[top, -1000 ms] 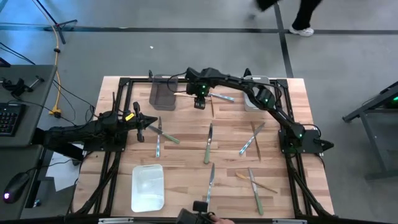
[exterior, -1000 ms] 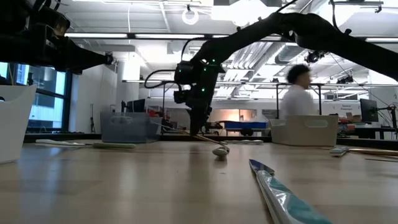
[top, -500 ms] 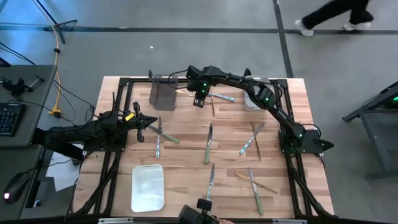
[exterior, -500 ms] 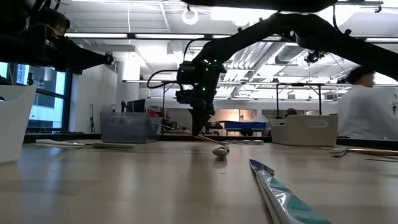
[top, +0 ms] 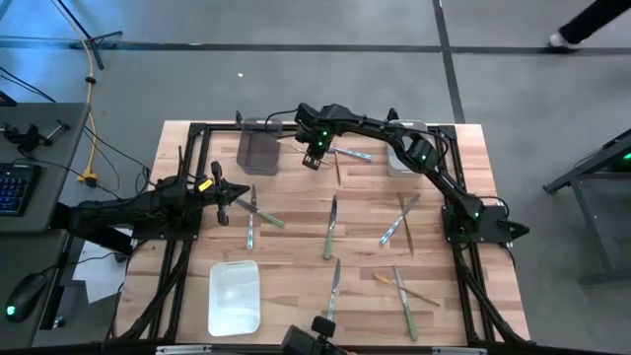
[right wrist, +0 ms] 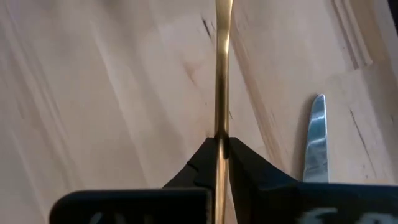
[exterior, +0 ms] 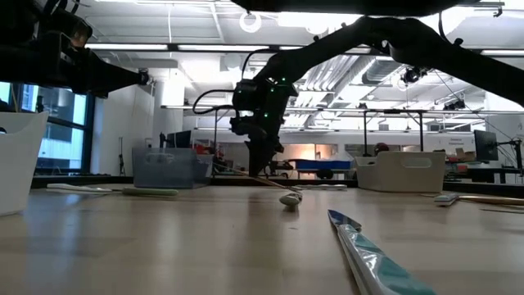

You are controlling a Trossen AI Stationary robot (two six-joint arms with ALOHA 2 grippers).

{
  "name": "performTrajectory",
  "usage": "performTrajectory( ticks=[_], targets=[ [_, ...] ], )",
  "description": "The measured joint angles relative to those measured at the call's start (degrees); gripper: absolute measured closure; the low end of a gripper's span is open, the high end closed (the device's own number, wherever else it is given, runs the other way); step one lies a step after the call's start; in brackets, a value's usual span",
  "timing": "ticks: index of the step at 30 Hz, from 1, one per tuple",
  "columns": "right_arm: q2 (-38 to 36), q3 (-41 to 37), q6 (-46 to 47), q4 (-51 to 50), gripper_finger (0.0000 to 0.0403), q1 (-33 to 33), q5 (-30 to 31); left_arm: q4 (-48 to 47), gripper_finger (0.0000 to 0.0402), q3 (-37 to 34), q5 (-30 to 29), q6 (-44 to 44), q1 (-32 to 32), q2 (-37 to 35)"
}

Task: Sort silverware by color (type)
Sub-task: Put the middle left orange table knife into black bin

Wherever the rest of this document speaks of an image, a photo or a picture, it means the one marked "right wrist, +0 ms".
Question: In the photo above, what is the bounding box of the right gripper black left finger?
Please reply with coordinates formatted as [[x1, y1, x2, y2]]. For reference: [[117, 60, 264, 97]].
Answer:
[[49, 136, 219, 224]]

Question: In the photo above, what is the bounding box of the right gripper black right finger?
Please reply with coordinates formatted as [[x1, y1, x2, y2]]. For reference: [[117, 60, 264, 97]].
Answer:
[[229, 136, 398, 224]]

